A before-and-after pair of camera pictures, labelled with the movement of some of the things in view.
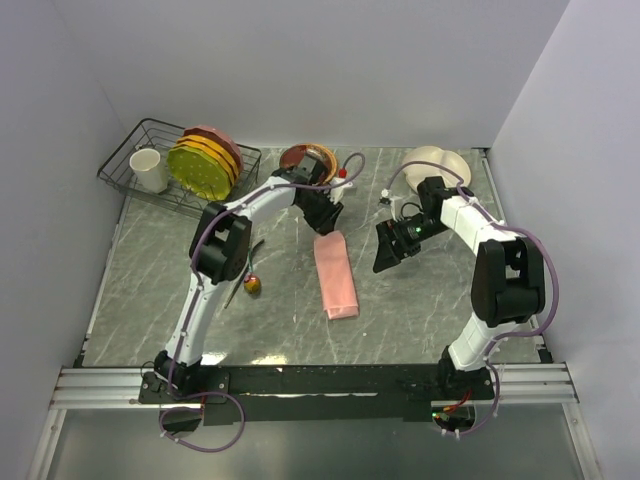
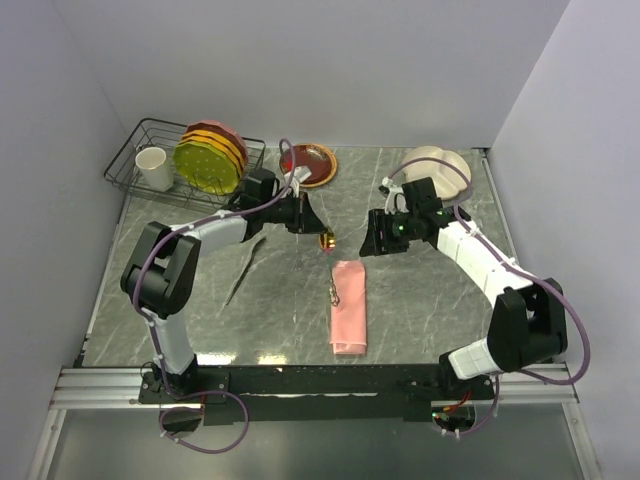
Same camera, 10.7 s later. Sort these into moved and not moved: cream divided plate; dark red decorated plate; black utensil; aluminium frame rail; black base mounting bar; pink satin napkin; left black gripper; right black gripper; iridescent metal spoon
Moved: iridescent metal spoon; pink satin napkin; right black gripper; left black gripper
Not moved: black utensil; dark red decorated plate; black base mounting bar; cream divided plate; aluminium frame rail
